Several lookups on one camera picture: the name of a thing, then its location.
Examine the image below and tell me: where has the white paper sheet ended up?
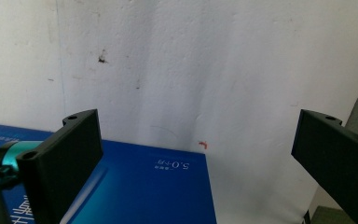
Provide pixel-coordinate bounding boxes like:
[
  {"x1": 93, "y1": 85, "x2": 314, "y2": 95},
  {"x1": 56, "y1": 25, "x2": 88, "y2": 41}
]
[{"x1": 0, "y1": 0, "x2": 358, "y2": 224}]

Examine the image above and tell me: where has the blue cardboard box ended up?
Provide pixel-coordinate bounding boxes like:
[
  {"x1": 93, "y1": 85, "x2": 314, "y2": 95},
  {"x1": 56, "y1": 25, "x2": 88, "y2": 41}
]
[{"x1": 0, "y1": 122, "x2": 217, "y2": 224}]

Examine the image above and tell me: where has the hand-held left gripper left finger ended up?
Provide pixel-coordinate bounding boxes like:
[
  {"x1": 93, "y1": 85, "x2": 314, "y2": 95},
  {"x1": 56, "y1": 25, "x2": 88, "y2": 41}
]
[{"x1": 16, "y1": 108, "x2": 104, "y2": 224}]

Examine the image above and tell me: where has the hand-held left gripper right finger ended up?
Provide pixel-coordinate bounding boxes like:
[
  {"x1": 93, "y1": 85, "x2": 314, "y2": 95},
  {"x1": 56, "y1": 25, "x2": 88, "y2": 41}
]
[{"x1": 291, "y1": 108, "x2": 358, "y2": 224}]

